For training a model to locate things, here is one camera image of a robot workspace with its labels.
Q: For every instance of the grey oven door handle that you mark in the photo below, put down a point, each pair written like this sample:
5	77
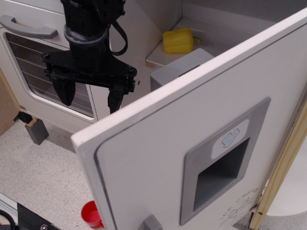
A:
44	32

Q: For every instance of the white fridge shelf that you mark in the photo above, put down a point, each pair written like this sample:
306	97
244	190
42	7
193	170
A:
200	30

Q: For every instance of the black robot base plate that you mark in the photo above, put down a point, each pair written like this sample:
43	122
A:
18	217

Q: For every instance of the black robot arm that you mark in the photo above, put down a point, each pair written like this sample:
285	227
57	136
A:
88	23

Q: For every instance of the grey fridge door handle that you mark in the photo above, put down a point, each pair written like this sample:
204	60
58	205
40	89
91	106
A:
151	223

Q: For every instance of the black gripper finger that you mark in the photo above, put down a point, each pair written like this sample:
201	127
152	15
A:
115	98
65	90

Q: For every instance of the yellow toy bell pepper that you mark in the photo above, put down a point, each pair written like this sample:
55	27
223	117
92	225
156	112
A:
179	41

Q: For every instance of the white oven door with window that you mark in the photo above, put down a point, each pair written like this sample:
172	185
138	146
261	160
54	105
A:
21	64

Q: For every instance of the white toy fridge door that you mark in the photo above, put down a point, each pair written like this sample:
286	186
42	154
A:
196	153

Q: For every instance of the grey kitchen leg foot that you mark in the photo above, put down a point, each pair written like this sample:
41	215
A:
37	132

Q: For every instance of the red plastic cup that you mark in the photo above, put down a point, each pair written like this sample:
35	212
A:
91	216

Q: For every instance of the grey ice dispenser box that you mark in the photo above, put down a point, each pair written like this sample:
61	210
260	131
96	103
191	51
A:
179	67

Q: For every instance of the wooden fridge side frame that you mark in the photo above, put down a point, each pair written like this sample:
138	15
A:
290	149

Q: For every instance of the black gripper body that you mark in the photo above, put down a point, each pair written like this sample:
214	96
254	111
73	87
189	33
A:
91	65

